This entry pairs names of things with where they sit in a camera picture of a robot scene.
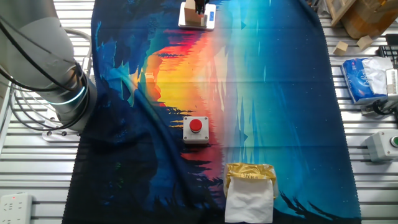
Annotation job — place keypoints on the light wooden frame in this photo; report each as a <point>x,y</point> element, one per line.
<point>337,12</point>

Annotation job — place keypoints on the small wooden cube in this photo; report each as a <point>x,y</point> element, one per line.
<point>340,48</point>
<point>364,43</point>

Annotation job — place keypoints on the yellow tissue pack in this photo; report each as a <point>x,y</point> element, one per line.
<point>248,199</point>

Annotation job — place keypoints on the white digital kitchen scale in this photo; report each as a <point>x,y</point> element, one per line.
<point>211,23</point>

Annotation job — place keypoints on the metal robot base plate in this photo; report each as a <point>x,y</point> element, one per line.
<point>53,135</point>

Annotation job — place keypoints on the colourful landscape print cloth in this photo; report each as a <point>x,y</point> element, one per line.
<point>295,124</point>

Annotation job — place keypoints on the white power strip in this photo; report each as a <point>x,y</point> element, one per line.
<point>15,208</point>

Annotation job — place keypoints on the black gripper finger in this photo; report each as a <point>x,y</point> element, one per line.
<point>200,7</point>

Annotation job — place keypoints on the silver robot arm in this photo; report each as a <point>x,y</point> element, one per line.
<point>34,46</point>

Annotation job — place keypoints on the blue tissue pack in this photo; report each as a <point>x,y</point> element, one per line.
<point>354,77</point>

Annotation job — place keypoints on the green push button box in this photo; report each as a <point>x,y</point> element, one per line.
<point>379,146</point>

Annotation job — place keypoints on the red push button box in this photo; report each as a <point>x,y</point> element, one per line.
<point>188,134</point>

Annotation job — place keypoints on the tall wooden block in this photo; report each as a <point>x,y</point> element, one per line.
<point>190,15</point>

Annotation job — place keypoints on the white ribbed plastic part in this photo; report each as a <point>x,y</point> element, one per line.
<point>392,81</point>

